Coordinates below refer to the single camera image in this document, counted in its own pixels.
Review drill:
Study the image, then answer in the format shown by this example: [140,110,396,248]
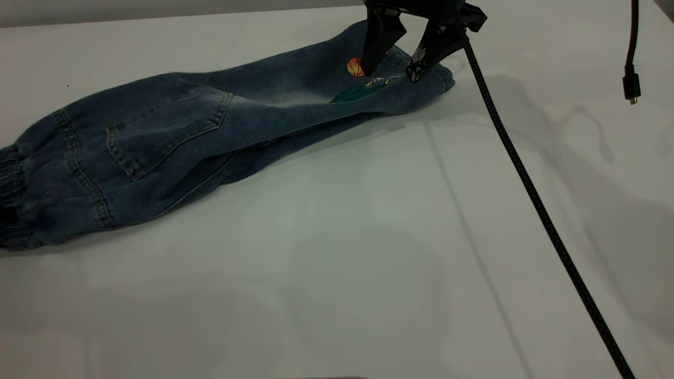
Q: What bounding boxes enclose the speckled right gripper finger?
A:
[406,23,467,83]

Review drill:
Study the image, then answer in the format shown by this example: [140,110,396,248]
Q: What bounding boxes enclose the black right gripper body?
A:
[365,0,488,33]

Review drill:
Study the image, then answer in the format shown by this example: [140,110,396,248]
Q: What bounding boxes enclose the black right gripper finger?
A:
[361,8,408,77]

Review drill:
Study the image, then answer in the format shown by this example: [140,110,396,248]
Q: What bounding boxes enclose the blue denim pants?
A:
[0,20,456,252]

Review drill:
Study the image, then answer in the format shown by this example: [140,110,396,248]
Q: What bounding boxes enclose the black braided cable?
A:
[448,0,637,379]

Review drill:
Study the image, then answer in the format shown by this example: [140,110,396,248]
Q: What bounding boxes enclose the black cable with usb plug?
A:
[623,0,642,105]

